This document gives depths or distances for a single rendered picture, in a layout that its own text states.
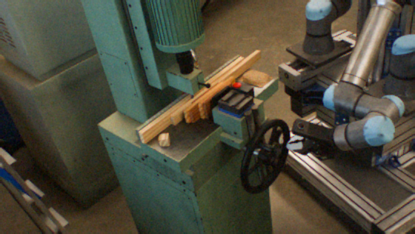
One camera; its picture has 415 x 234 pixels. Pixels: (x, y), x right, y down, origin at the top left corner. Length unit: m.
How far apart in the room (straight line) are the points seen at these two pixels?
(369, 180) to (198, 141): 1.09
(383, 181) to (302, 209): 0.45
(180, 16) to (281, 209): 1.39
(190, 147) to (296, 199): 1.12
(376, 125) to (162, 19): 0.73
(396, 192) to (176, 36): 1.38
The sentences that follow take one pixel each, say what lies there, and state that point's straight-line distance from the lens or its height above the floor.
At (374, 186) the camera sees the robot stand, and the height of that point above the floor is 0.21.
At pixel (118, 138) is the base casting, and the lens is 1.86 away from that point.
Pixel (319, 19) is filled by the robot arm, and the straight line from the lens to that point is 2.07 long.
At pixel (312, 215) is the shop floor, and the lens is 2.46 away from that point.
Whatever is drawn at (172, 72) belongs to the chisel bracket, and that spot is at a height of 1.07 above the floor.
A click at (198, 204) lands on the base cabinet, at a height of 0.64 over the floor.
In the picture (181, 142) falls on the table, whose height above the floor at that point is 0.90.
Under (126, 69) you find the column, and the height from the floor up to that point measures 1.08.
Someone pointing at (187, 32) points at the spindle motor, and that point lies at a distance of 1.46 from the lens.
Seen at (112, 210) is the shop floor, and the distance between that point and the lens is 2.69.
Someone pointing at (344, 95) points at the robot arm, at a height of 1.12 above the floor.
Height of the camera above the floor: 1.89
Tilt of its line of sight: 37 degrees down
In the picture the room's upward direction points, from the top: 10 degrees counter-clockwise
